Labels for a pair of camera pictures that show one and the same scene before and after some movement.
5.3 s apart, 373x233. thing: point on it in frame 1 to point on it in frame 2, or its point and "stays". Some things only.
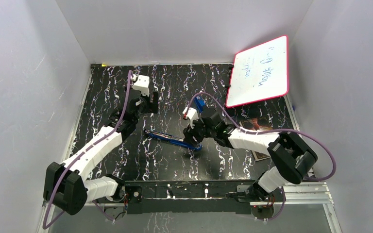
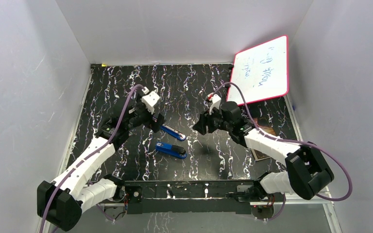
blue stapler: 199,103 to 174,150
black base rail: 224,197 stays
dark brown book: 258,124 stays
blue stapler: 176,140 to 173,132
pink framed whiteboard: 259,73 stays
